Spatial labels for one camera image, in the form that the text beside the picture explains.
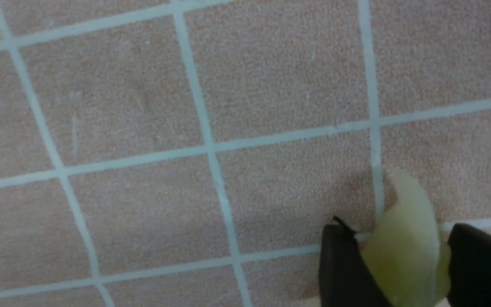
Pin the green dumpling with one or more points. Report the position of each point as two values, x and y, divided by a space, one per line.
406 253

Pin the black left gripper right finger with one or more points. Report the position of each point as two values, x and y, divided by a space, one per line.
470 267

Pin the pink checkered tablecloth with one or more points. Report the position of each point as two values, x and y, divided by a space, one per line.
187 153

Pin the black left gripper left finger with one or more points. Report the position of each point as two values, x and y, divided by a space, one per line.
344 279

